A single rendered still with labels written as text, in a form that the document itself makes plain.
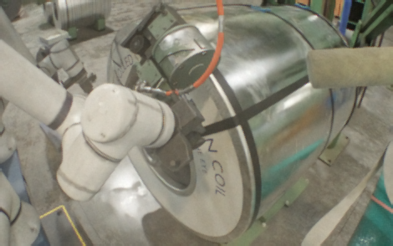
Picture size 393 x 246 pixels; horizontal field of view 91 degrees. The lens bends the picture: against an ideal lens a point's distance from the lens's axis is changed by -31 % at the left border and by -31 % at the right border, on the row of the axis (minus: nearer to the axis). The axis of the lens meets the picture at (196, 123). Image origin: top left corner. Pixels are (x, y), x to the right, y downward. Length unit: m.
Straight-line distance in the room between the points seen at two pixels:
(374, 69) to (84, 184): 0.42
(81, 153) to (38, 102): 0.15
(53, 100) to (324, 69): 0.44
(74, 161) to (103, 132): 0.09
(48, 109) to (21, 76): 0.09
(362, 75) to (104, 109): 0.31
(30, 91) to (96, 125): 0.18
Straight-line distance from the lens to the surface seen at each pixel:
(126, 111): 0.35
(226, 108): 0.78
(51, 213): 1.75
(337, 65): 0.21
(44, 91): 0.49
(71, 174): 0.44
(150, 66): 0.71
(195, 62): 0.63
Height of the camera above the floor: 1.64
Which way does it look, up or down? 38 degrees down
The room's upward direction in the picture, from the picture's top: 2 degrees clockwise
